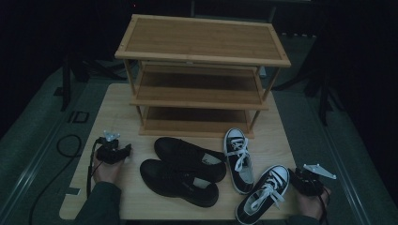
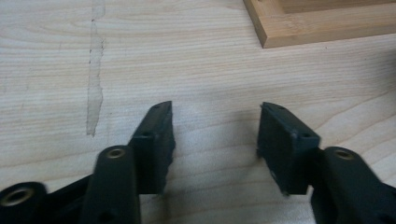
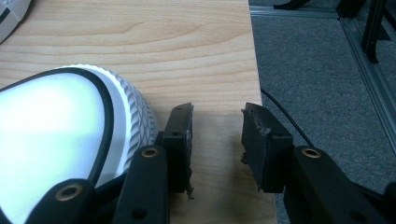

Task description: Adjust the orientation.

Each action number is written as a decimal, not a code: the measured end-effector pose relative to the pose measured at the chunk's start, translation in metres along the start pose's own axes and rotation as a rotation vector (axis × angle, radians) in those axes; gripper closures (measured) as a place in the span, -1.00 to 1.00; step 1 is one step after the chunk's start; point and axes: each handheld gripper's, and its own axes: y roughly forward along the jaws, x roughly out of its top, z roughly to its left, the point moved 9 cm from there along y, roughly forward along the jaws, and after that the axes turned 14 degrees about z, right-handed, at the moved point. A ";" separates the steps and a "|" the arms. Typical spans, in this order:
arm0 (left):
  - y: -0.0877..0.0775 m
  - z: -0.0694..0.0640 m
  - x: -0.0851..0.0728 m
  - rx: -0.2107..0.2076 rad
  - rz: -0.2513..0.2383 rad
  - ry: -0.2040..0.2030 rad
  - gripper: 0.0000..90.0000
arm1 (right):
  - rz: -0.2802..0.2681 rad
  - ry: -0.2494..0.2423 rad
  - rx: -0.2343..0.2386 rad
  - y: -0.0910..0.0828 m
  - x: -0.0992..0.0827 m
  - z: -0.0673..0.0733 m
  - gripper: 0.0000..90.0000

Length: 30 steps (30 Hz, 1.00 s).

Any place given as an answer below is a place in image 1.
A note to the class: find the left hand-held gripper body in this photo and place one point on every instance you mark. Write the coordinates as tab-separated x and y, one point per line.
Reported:
108	153

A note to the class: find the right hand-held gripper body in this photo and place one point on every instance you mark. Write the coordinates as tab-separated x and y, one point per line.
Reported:
308	184

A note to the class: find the black and white canvas sneaker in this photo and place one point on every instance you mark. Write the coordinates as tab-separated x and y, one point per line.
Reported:
241	175
266	193

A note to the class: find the black lace-up shoe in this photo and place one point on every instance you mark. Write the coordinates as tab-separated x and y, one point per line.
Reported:
184	156
169	179

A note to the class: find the wooden three-tier shoe rack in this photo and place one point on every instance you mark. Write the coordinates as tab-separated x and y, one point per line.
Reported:
200	37

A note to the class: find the person's left hand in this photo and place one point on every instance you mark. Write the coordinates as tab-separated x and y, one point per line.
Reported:
108	173

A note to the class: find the person's right hand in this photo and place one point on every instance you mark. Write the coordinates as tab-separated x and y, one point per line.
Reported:
313	206

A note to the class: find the black metal stand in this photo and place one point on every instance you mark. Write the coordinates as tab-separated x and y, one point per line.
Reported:
65	84
324	103

